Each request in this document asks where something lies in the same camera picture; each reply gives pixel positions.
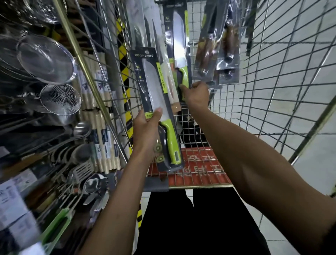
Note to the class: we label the hanging steel colander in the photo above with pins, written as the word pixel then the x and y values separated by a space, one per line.
pixel 39 10

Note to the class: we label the grey cardboard package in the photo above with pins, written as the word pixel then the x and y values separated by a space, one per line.
pixel 156 184

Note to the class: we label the packaged dark knife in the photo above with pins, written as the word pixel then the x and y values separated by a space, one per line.
pixel 136 23

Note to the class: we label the person's right thumb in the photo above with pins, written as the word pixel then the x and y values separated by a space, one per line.
pixel 184 90

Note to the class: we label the fine mesh steel strainer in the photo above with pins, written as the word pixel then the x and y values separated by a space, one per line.
pixel 46 59

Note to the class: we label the row of packaged wooden sticks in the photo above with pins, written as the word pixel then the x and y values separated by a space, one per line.
pixel 101 136

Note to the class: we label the person's left thumb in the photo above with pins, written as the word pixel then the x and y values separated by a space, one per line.
pixel 157 115

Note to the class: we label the yellow black hazard tape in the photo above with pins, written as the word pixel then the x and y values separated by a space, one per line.
pixel 122 50

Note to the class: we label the steel ladle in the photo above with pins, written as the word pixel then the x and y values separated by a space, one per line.
pixel 82 130

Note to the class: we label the red printed sign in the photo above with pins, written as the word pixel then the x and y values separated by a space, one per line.
pixel 199 168

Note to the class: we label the person's right hand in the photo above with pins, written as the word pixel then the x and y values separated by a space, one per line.
pixel 196 96

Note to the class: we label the person's left forearm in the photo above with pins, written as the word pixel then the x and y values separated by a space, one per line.
pixel 123 205

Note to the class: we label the person's right forearm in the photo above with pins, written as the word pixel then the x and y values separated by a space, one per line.
pixel 252 168

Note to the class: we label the white labelled boxes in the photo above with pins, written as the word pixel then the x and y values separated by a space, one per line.
pixel 15 207

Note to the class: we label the green packaged utensil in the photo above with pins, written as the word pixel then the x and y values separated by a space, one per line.
pixel 56 227

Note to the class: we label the person's left hand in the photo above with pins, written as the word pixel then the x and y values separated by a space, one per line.
pixel 144 136

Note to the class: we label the person's black trousers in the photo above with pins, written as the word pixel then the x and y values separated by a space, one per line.
pixel 210 226

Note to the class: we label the steel slotted spatula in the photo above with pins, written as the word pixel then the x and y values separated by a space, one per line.
pixel 82 170

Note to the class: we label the steel spoon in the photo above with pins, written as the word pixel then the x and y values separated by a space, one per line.
pixel 91 185

